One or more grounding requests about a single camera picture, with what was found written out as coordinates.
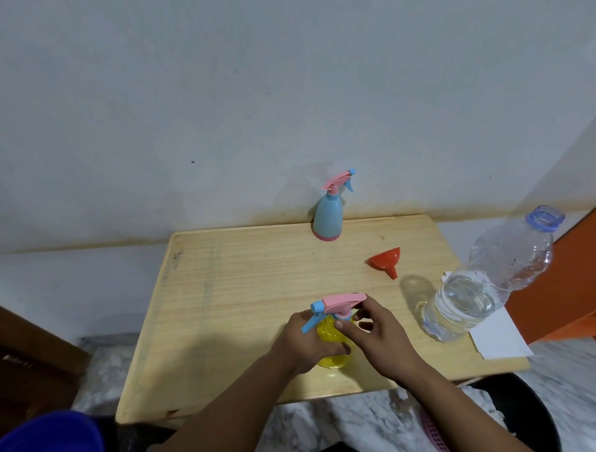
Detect person's right hand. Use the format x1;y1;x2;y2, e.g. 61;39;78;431
334;295;422;384

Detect person's left hand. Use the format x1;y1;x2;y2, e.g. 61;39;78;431
278;310;353;375

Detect yellow spray bottle body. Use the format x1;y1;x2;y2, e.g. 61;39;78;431
316;314;355;370

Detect pink and blue spray head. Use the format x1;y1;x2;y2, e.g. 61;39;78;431
301;293;368;334

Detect person's right forearm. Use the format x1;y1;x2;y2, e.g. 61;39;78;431
396;363;534;452

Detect person's left forearm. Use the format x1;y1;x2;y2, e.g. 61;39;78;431
158;352;299;452

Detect red plastic funnel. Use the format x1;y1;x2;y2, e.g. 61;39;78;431
364;247;401;280

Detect blue spray bottle pink trigger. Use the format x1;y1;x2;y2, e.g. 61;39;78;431
312;169;357;242

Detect pink plastic basket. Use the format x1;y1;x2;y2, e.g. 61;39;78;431
419;406;451;452

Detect clear plastic water bottle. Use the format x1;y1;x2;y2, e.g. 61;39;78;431
420;205;566;343

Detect white paper sheet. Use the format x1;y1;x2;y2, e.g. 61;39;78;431
440;271;534;360

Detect white cloth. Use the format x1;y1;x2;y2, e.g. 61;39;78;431
461;386;518;437

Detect black round basin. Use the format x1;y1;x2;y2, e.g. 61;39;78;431
458;373;562;452

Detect orange door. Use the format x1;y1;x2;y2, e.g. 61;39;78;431
505;212;596;345

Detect grey plastic bag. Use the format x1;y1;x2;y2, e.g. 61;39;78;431
74;333;140;415

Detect brown wooden furniture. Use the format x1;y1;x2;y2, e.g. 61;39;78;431
0;305;91;422

